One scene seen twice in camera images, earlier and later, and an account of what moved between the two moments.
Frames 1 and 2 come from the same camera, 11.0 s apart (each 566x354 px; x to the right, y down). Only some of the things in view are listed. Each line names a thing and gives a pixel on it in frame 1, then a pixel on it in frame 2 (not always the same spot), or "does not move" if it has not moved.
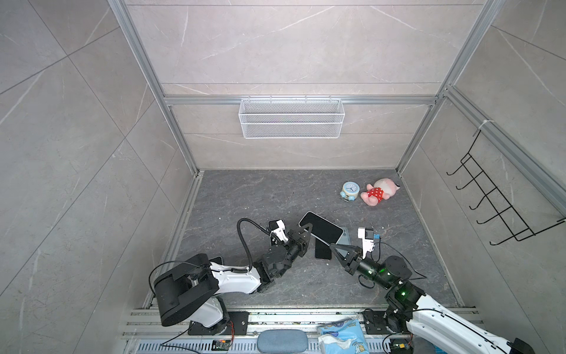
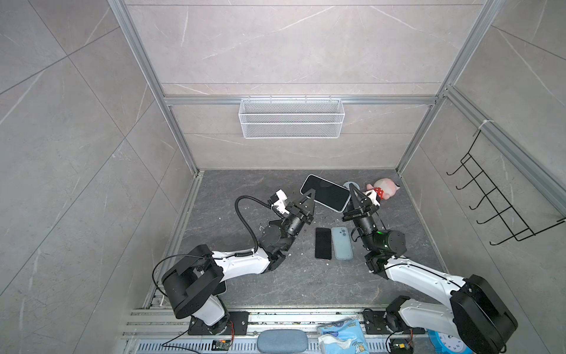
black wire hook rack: (519, 229) does not move
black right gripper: (352, 262) → (361, 213)
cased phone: (323, 230) → (326, 192)
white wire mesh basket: (287, 119) does not move
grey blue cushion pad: (282, 341) does not move
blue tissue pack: (343, 337) does not move
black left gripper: (302, 243) → (299, 214)
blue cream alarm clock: (350, 191) does not move
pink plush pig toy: (383, 189) does not move
